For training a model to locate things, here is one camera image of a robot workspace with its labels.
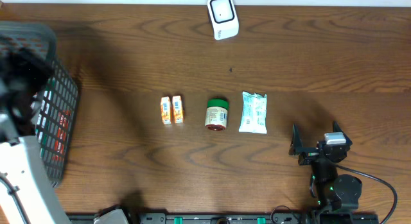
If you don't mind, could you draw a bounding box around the light green tissue packet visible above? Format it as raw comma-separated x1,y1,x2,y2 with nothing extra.
239,91,267,134

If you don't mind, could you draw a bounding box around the orange tissue pack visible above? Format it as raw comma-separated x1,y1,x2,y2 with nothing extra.
160,96,172,125
172,96,184,124

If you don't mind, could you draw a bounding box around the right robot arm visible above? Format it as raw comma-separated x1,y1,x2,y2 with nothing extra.
288,122,362,223

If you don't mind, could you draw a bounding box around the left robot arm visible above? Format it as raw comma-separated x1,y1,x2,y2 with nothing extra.
1,47,131,223

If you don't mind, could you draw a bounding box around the white barcode scanner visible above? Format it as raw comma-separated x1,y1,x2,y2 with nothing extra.
207,0,240,40

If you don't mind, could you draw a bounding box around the grey plastic mesh basket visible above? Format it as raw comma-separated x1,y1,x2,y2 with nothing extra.
1,21,80,187

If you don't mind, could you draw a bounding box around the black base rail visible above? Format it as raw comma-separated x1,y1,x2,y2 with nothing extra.
126,212,379,224

